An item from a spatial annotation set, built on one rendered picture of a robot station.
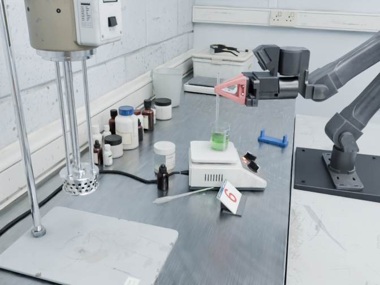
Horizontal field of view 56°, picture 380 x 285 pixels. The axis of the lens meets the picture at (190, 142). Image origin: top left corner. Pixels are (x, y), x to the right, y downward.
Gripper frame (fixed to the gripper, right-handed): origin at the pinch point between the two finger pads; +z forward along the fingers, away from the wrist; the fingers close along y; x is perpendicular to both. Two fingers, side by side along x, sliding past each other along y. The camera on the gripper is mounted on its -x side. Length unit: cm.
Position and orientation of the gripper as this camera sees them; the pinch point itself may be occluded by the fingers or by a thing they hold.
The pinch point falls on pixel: (217, 89)
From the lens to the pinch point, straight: 91.3
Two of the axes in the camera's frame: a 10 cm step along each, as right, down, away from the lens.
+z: -10.0, 0.3, -0.5
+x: 0.1, 9.2, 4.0
